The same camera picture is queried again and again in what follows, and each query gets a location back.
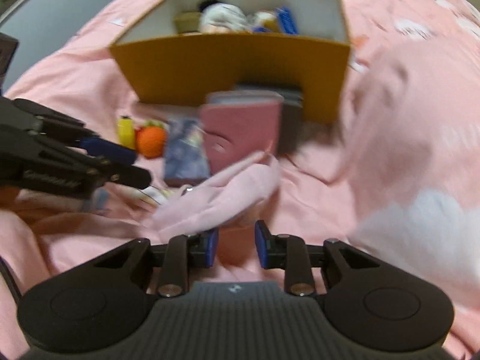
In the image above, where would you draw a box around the pink printed duvet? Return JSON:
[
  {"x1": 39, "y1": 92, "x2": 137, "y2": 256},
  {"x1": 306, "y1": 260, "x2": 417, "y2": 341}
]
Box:
[{"x1": 1, "y1": 0, "x2": 479, "y2": 359}]

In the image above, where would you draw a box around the pink booklet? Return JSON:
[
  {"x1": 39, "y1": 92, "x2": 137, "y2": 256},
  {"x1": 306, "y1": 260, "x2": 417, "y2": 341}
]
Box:
[{"x1": 199, "y1": 90, "x2": 284, "y2": 174}]

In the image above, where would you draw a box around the pink cloth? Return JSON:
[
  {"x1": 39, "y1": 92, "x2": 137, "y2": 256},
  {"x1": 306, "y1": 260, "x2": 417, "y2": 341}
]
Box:
[{"x1": 143, "y1": 151, "x2": 281, "y2": 241}]

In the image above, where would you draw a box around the gold small box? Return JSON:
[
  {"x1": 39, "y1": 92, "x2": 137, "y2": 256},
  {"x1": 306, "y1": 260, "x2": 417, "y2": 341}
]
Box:
[{"x1": 173, "y1": 11, "x2": 202, "y2": 35}]

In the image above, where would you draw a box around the orange crochet carrot toy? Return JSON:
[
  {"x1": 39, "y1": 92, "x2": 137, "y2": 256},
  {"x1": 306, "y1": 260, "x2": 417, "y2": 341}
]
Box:
[{"x1": 135, "y1": 120, "x2": 168, "y2": 159}]

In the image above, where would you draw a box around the dark photo card box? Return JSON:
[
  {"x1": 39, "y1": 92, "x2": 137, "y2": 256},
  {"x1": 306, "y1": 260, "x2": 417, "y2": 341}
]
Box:
[{"x1": 163, "y1": 118, "x2": 211, "y2": 187}]

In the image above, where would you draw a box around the orange cardboard storage box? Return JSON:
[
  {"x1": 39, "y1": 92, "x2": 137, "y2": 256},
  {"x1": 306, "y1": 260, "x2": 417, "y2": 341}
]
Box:
[{"x1": 110, "y1": 0, "x2": 351, "y2": 124}]

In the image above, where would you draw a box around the yellow round toy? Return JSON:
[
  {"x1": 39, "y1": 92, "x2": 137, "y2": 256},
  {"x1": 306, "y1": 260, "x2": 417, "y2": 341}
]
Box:
[{"x1": 117, "y1": 116, "x2": 136, "y2": 150}]

